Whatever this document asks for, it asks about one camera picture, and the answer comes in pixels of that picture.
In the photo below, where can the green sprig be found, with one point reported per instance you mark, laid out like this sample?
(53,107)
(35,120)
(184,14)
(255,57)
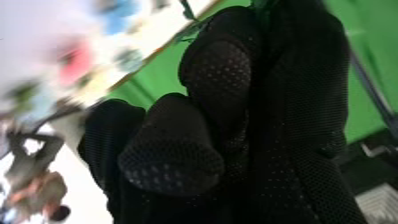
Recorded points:
(190,11)

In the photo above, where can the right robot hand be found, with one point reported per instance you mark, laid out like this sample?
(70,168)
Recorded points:
(285,120)

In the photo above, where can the person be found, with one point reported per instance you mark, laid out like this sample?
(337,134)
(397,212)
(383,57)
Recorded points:
(37,190)

